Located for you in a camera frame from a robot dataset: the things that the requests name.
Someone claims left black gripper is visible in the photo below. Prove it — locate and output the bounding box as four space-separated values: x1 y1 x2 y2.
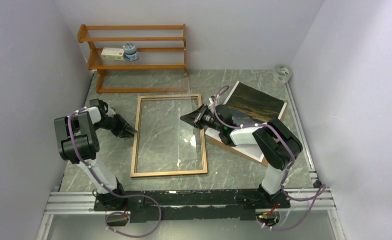
94 113 137 139

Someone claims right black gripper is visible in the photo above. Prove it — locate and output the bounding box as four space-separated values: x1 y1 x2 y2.
180 104 222 133

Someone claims clear glass pane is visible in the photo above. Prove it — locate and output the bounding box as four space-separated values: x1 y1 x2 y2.
136 71 205 175

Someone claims landscape photo print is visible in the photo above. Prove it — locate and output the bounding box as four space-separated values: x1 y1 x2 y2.
205 81 287 166

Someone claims wooden picture frame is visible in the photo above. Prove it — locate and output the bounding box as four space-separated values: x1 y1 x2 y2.
130 94 209 179

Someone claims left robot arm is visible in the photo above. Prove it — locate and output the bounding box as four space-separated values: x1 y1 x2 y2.
54 98 137 210

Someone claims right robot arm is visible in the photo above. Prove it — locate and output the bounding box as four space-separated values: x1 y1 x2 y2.
180 104 303 208

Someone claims wooden shelf rack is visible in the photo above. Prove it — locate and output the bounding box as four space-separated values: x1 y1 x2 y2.
77 24 189 94

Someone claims blue white jar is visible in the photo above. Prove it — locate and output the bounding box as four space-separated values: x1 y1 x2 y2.
123 42 138 62

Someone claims white red box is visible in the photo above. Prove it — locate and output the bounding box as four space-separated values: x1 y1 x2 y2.
101 47 125 61

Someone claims brown cardboard backing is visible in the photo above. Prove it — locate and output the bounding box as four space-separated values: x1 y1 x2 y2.
205 108 270 166

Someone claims clear tape roll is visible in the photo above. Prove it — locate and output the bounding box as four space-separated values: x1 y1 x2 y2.
272 64 293 84

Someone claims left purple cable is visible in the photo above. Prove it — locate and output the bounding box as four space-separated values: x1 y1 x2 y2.
66 107 163 240

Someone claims purple cable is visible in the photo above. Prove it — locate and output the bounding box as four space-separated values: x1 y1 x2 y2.
66 107 163 240
212 85 327 232

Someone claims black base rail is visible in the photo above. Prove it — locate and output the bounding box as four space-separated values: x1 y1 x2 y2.
93 188 291 223

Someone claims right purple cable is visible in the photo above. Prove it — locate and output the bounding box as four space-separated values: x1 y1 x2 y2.
212 85 327 232

